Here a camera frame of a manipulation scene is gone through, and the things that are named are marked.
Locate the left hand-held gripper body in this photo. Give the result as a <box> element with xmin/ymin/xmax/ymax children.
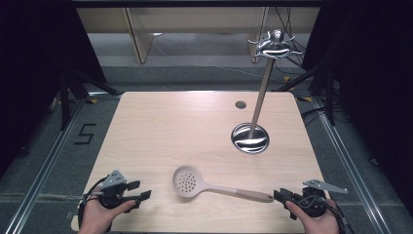
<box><xmin>96</xmin><ymin>170</ymin><xmax>131</xmax><ymax>210</ymax></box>

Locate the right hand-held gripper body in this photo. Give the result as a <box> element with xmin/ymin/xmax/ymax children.
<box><xmin>291</xmin><ymin>178</ymin><xmax>349</xmax><ymax>218</ymax></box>

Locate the beige slotted spoon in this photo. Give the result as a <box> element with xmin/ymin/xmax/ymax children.
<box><xmin>171</xmin><ymin>165</ymin><xmax>275</xmax><ymax>204</ymax></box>

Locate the metal utensil stand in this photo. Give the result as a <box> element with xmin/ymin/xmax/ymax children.
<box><xmin>230</xmin><ymin>29</ymin><xmax>305</xmax><ymax>155</ymax></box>

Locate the person's right hand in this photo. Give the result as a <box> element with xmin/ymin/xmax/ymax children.
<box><xmin>284</xmin><ymin>198</ymin><xmax>341</xmax><ymax>234</ymax></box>

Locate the person's left hand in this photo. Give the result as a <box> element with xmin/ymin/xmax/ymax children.
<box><xmin>78</xmin><ymin>194</ymin><xmax>136</xmax><ymax>234</ymax></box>

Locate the black tripod stand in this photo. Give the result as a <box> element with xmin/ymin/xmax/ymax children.
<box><xmin>48</xmin><ymin>68</ymin><xmax>122</xmax><ymax>132</ymax></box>
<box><xmin>272</xmin><ymin>59</ymin><xmax>340</xmax><ymax>127</ymax></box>

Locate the black curtain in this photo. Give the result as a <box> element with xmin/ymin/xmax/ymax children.
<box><xmin>301</xmin><ymin>0</ymin><xmax>413</xmax><ymax>209</ymax></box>
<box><xmin>0</xmin><ymin>0</ymin><xmax>108</xmax><ymax>178</ymax></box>

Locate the light wooden shelf unit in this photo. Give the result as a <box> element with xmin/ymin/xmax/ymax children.
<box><xmin>76</xmin><ymin>7</ymin><xmax>321</xmax><ymax>64</ymax></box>

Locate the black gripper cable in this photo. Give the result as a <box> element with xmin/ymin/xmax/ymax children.
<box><xmin>298</xmin><ymin>194</ymin><xmax>356</xmax><ymax>234</ymax></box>
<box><xmin>77</xmin><ymin>176</ymin><xmax>113</xmax><ymax>234</ymax></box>

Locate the aluminium floor rail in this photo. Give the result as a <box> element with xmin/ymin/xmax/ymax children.
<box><xmin>312</xmin><ymin>97</ymin><xmax>393</xmax><ymax>234</ymax></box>
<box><xmin>2</xmin><ymin>92</ymin><xmax>123</xmax><ymax>234</ymax></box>

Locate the bundle of black cables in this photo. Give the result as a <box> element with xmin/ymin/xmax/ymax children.
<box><xmin>274</xmin><ymin>6</ymin><xmax>310</xmax><ymax>67</ymax></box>

